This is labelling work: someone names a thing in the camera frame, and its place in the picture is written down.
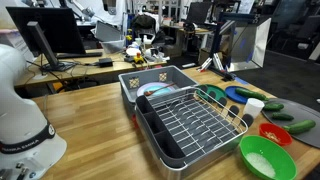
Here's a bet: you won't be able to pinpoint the white bowl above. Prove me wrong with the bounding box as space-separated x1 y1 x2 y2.
125 47 141 57

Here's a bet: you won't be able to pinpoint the dark backpack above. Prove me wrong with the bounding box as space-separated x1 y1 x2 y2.
130 14 157 33

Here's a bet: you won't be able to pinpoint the wooden spoon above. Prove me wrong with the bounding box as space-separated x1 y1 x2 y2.
143 83 176 97

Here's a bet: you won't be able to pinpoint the white cardboard box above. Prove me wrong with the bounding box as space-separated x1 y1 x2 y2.
0 29 35 62

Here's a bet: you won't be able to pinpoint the gray plastic bin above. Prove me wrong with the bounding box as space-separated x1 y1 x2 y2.
118 65 200 118

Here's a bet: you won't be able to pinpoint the black power adapter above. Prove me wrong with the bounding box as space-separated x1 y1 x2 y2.
98 57 114 68

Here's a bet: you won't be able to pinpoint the white panel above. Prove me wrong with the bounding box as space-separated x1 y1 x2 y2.
229 17 273 73

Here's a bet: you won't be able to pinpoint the large gray plate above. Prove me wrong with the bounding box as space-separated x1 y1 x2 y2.
261 98 320 149

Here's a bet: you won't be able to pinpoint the black desk cables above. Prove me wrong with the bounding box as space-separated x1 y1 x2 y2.
25 59 101 84

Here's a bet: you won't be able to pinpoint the light blue plate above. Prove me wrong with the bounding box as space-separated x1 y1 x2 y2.
149 85 176 98

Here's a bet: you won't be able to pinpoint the silver drain tray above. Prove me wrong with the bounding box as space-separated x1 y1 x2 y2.
135 109 246 180

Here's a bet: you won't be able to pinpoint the white plastic cup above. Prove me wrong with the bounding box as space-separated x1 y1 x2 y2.
242 97 265 119

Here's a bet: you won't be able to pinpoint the red bowl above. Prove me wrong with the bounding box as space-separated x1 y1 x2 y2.
258 122 294 147

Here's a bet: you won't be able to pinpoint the black monitor with stand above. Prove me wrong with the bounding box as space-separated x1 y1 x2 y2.
5 6 87 72

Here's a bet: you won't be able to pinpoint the long dark green cucumber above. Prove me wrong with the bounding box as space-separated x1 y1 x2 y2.
234 87 269 102

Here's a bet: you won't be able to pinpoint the wooden desk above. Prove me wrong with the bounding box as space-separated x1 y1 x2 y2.
13 49 168 90

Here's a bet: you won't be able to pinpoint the blue metal frame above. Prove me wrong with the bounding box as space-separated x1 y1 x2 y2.
209 12 262 82

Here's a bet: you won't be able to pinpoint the white clamp tools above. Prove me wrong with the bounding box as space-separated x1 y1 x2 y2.
196 52 225 73

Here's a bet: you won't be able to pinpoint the silver wire dish rack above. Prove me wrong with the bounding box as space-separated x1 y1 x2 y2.
146 84 250 158

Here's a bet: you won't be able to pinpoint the dark green plate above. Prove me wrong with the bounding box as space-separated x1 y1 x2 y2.
196 83 228 102

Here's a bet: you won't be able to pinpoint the yellow toy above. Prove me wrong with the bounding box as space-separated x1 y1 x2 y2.
133 52 145 65

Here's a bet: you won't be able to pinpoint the blue tape strip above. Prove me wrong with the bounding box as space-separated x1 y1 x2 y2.
234 76 250 86

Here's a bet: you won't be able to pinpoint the black keyboard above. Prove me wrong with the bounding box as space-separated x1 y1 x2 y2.
55 50 104 60

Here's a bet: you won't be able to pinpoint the gray cutlery caddy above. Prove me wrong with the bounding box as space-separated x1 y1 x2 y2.
134 94 188 168

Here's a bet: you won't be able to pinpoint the thick light green cucumber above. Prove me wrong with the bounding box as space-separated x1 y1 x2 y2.
282 119 317 136

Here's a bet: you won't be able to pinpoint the bright green bowl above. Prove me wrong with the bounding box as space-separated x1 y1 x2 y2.
239 134 298 180

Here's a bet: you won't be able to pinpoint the short green cucumber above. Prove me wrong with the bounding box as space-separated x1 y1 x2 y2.
262 102 285 112
270 112 295 122

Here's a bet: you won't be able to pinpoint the small black monitor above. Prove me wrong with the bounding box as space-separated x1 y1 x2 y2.
185 1 213 25

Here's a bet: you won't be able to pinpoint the purple plate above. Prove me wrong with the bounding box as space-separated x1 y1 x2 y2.
136 81 174 98

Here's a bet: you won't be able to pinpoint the clear plastic container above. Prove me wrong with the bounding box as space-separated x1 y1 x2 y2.
100 39 126 54

